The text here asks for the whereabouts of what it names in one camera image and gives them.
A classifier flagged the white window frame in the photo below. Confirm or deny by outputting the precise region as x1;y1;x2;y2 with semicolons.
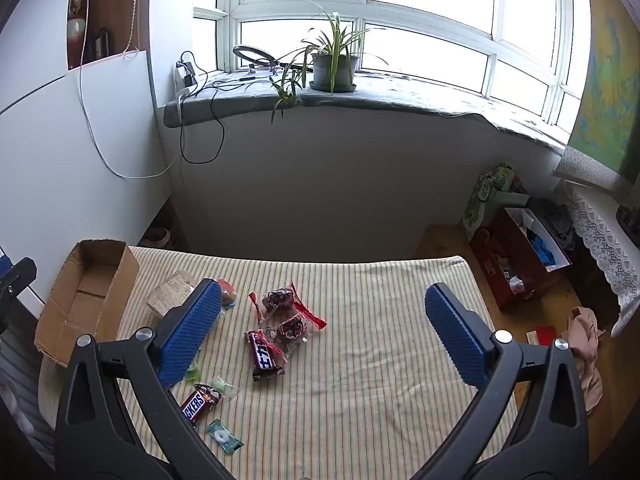
192;0;592;132

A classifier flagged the potted spider plant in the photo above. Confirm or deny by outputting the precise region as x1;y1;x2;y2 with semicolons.
269;2;389;124

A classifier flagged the teal mint candy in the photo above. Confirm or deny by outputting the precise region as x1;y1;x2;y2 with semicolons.
205;418;245;455

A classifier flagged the red storage box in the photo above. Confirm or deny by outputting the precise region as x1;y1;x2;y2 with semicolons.
469;205;574;311

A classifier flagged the white lace cloth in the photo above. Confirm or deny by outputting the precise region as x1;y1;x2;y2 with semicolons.
552;147;640;339

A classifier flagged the brown chocolate bar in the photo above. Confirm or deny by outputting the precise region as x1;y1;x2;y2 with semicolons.
178;382;224;429
244;327;289;384

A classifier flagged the clear candy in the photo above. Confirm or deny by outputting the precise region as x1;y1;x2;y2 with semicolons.
207;377;240;401

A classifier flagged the striped table cloth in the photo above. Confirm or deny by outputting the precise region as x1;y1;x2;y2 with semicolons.
37;245;519;480

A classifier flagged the white bead cord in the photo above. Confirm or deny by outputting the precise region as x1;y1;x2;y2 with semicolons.
120;0;144;59

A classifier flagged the red book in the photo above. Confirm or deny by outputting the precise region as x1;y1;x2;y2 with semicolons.
525;326;559;346

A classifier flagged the beige cracker packet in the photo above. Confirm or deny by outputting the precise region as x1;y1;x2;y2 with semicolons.
146;269;201;322

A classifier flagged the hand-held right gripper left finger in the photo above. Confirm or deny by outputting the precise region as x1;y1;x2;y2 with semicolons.
54;278;236;480

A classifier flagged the grey windowsill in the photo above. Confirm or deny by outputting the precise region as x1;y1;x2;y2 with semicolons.
163;72;577;157

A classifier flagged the wall map poster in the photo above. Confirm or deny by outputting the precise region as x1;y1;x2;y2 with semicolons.
567;0;640;184

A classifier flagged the black cable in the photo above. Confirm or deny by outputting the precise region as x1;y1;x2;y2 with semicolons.
179;51;274;165

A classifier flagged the red green wrapped candy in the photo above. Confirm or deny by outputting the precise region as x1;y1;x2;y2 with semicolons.
216;279;241;311

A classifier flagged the beige cloth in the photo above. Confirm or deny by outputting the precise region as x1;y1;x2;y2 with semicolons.
559;305;606;416

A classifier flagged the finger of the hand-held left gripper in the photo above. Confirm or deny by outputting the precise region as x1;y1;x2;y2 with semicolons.
0;247;39;336

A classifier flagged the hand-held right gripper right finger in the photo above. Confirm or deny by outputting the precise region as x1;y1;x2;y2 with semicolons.
410;282;591;480

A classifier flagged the clear red-edged cake packet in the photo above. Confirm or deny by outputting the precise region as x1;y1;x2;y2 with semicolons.
272;301;329;347
248;283;299;322

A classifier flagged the green gift bag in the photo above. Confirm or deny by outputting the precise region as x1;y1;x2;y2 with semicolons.
459;162;531;241

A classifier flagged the brown cardboard box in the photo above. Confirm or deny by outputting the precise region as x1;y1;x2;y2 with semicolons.
34;239;141;369

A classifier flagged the white cabinet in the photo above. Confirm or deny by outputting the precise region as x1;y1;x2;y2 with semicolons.
0;0;174;322

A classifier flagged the ring light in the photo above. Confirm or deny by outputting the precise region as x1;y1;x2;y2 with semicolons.
232;43;314;79

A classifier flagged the white cable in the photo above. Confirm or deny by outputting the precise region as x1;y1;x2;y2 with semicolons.
77;0;182;180

